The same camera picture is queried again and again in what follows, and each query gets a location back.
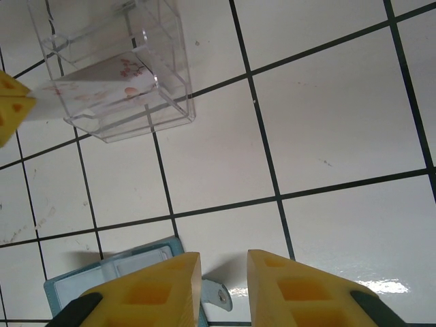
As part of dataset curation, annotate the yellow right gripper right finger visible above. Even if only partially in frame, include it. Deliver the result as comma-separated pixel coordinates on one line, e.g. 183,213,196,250
247,249,409,327

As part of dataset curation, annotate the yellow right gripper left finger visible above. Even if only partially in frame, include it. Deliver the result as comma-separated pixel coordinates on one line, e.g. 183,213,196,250
50,251,202,327

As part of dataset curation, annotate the blue leather card holder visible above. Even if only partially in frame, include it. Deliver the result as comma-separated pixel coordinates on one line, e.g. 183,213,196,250
43,236,234,327

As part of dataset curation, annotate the white floral credit card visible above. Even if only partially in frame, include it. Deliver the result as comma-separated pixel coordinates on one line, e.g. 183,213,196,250
25,50,160,123

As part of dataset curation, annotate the clear acrylic box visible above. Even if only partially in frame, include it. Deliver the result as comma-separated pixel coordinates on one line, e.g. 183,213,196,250
27,0,198,144

